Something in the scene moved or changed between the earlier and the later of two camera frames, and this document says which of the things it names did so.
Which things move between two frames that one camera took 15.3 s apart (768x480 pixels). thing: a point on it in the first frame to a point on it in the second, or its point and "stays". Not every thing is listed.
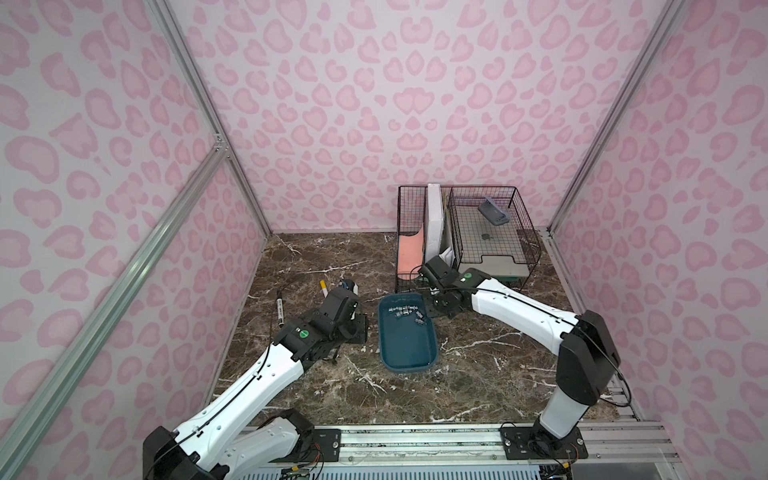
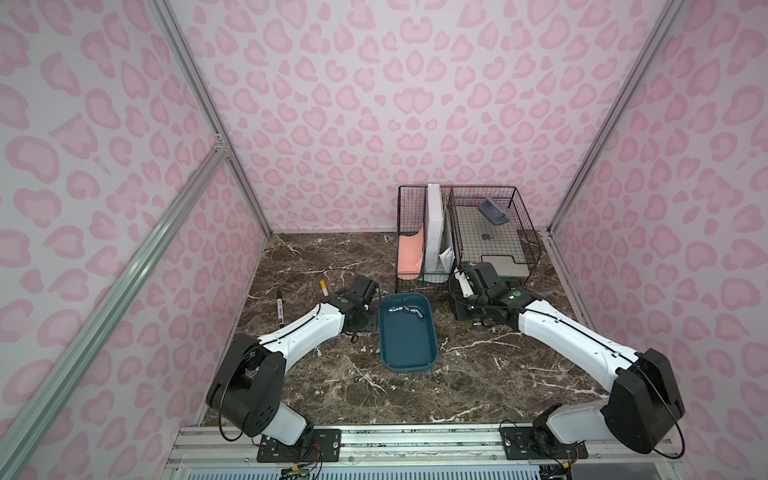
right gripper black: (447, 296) to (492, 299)
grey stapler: (494, 213) stays
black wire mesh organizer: (486, 230) stays
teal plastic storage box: (407, 334) stays
